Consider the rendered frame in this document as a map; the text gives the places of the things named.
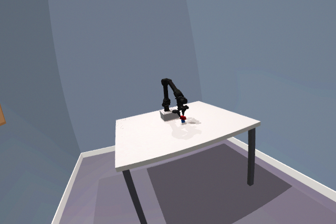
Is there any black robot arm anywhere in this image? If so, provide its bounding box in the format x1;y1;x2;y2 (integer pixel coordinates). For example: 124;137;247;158
161;78;187;112

